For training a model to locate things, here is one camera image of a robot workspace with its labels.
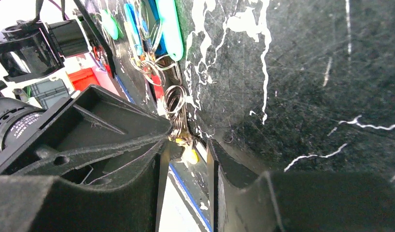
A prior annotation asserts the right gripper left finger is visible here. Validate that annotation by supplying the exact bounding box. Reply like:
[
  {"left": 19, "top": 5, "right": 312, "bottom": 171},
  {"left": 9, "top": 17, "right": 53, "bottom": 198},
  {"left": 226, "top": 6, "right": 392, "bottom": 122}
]
[{"left": 0, "top": 141, "right": 170, "bottom": 232}]

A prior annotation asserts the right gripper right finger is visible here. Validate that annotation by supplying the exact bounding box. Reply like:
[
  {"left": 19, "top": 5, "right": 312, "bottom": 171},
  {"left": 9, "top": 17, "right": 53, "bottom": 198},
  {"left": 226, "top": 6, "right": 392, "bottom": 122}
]
[{"left": 207, "top": 140, "right": 395, "bottom": 232}]

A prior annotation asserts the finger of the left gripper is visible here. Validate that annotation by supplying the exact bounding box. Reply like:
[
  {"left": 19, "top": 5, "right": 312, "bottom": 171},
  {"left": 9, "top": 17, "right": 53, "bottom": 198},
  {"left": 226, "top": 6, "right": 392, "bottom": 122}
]
[{"left": 0, "top": 85, "right": 171, "bottom": 175}]

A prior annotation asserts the green tag key near edge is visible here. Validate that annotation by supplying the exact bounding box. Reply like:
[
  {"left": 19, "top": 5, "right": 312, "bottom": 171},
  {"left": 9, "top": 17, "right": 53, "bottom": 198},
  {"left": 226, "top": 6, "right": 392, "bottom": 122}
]
[{"left": 100, "top": 9, "right": 119, "bottom": 40}]

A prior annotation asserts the blue tag key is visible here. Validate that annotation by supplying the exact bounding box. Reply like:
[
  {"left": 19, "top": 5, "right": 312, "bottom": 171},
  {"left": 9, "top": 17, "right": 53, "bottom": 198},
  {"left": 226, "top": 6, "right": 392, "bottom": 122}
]
[{"left": 123, "top": 3, "right": 143, "bottom": 56}]

